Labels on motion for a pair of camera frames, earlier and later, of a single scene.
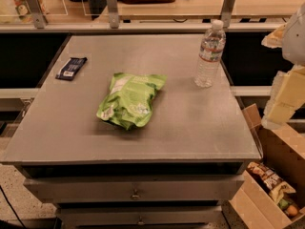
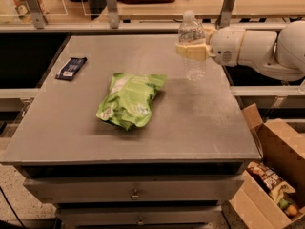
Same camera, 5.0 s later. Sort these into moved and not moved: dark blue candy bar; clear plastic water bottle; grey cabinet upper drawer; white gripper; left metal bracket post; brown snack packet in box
Moved: clear plastic water bottle; white gripper
Not moved: brown snack packet in box; left metal bracket post; dark blue candy bar; grey cabinet upper drawer
